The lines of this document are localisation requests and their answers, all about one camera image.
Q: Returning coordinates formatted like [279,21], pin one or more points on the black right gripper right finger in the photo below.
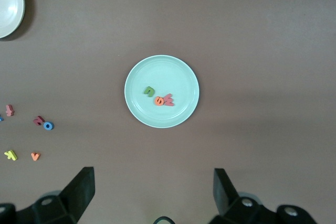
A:
[223,195]

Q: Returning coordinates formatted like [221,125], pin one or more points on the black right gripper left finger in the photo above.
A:
[78,192]

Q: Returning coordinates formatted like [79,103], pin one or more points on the red letter w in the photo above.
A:
[169,100]

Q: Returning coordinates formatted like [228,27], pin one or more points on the orange letter e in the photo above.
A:
[159,100]

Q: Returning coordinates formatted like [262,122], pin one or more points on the green letter n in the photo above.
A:
[149,93]

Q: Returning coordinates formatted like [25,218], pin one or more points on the orange letter v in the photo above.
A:
[34,156]

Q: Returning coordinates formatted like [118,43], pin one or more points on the blue letter o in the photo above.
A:
[44,126]

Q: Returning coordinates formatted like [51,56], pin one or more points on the yellow letter k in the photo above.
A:
[11,155]

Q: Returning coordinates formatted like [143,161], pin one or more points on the dark red letter z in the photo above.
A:
[38,120]

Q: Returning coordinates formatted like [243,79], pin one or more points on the salmon letter f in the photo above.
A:
[10,110]

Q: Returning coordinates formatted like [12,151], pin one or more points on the green plate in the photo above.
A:
[168,74]

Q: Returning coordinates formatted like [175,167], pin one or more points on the brown table cover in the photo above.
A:
[236,24]

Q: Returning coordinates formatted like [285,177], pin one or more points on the beige plate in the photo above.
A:
[9,3]

